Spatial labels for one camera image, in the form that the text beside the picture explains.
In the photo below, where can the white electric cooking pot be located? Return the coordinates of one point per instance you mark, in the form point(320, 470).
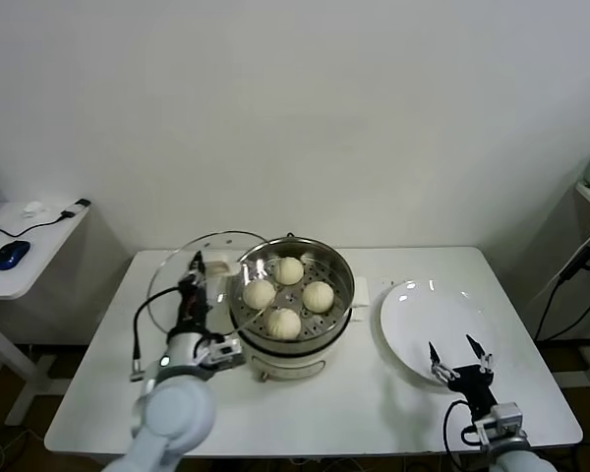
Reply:
point(287, 361)

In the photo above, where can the blue computer mouse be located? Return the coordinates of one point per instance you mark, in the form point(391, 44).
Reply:
point(11, 255)

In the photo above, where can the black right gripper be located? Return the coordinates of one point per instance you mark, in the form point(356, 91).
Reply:
point(474, 383)

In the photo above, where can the large white plate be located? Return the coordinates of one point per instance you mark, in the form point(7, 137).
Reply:
point(413, 319)

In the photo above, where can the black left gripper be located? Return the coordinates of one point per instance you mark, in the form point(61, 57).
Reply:
point(193, 310)

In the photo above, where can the white steamed baozi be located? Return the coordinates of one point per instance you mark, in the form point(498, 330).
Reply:
point(288, 270)
point(259, 294)
point(282, 322)
point(318, 296)

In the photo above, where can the small white desk object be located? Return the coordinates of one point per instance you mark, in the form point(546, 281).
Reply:
point(32, 209)

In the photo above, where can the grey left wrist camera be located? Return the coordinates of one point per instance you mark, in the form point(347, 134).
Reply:
point(226, 351)

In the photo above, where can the white side desk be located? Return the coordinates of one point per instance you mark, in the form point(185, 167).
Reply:
point(39, 265)

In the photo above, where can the round glass pot lid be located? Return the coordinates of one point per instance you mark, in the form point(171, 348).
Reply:
point(221, 268)

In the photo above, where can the stainless steel steamer basket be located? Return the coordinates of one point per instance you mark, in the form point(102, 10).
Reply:
point(339, 285)

